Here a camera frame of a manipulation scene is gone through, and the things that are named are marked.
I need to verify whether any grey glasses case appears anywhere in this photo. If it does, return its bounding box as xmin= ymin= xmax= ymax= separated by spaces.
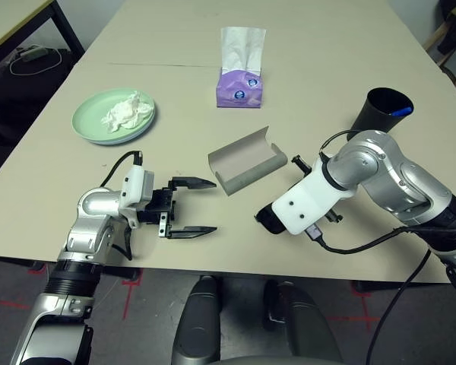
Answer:
xmin=207 ymin=125 xmax=289 ymax=197

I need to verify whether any wooden stool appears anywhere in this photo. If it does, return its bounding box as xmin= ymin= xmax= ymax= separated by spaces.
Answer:
xmin=423 ymin=21 xmax=456 ymax=90

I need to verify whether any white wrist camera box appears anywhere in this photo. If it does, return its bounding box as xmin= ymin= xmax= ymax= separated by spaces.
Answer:
xmin=271 ymin=157 xmax=356 ymax=235
xmin=118 ymin=163 xmax=156 ymax=229

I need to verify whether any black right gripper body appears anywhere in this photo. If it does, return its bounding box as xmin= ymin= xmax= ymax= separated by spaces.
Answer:
xmin=290 ymin=154 xmax=345 ymax=226

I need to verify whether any robot left leg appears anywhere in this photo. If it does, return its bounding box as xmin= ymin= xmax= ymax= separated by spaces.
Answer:
xmin=170 ymin=275 xmax=223 ymax=362

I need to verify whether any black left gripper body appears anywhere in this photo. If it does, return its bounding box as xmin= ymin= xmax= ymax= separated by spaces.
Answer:
xmin=138 ymin=179 xmax=178 ymax=239

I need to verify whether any white tissue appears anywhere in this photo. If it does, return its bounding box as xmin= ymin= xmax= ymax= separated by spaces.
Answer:
xmin=100 ymin=90 xmax=155 ymax=133

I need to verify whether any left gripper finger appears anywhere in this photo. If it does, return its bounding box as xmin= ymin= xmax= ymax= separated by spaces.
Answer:
xmin=168 ymin=176 xmax=217 ymax=191
xmin=166 ymin=226 xmax=218 ymax=241

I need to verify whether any black pen cup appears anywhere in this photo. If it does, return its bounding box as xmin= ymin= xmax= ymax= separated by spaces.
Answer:
xmin=346 ymin=87 xmax=415 ymax=142

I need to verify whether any purple tissue pack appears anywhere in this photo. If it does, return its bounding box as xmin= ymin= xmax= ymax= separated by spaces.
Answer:
xmin=215 ymin=26 xmax=268 ymax=110

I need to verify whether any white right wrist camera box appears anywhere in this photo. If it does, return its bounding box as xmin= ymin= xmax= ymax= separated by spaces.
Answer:
xmin=271 ymin=157 xmax=356 ymax=235

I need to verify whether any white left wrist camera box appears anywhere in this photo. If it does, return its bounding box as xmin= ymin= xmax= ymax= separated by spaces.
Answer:
xmin=118 ymin=163 xmax=156 ymax=229

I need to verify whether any robot leg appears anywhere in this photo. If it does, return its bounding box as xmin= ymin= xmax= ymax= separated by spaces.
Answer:
xmin=170 ymin=275 xmax=223 ymax=362
xmin=264 ymin=279 xmax=343 ymax=364

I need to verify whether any light green plastic plate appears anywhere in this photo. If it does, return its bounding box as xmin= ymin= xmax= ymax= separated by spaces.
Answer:
xmin=71 ymin=87 xmax=157 ymax=146

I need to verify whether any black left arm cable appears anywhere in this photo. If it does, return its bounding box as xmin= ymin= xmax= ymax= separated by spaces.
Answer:
xmin=98 ymin=150 xmax=144 ymax=262

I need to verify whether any white floor cable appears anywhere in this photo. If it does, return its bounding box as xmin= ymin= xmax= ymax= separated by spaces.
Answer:
xmin=9 ymin=47 xmax=64 ymax=76

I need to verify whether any grey power strip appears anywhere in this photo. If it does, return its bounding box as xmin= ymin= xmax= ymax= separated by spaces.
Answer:
xmin=21 ymin=44 xmax=49 ymax=62

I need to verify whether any dark jacket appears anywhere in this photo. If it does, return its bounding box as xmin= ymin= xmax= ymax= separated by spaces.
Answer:
xmin=436 ymin=0 xmax=456 ymax=56

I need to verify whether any robot right leg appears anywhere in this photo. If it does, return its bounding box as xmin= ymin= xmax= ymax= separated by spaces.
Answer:
xmin=264 ymin=279 xmax=343 ymax=364

